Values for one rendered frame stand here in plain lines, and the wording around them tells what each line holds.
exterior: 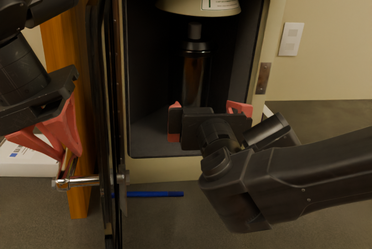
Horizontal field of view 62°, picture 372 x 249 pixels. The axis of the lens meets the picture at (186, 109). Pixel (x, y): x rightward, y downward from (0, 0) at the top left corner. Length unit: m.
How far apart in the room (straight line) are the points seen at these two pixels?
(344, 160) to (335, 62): 0.99
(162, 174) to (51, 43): 0.39
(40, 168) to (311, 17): 0.93
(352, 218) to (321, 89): 0.63
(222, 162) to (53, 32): 0.30
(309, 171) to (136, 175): 0.48
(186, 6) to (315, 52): 0.71
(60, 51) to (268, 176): 0.34
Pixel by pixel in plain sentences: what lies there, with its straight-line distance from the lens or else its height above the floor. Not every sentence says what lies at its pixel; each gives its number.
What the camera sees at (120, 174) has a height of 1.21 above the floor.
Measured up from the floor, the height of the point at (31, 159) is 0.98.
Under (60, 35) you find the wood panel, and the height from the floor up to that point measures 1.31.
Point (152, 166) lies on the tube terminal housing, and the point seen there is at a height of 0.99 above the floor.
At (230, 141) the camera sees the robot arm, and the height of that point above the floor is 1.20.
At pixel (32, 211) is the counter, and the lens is 0.72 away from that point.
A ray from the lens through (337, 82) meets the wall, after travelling 1.32.
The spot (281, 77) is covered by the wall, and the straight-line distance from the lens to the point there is 1.19.
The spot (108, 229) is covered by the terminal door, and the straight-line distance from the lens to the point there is 0.35.
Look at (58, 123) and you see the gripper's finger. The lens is 0.35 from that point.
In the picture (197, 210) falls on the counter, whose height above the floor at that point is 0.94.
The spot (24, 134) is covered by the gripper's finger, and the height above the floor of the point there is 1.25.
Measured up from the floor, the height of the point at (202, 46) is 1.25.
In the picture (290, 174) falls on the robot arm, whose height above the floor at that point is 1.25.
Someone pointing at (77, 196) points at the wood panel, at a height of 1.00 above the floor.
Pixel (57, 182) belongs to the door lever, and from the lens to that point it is 0.36.
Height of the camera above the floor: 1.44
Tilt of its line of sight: 29 degrees down
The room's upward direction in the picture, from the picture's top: 4 degrees clockwise
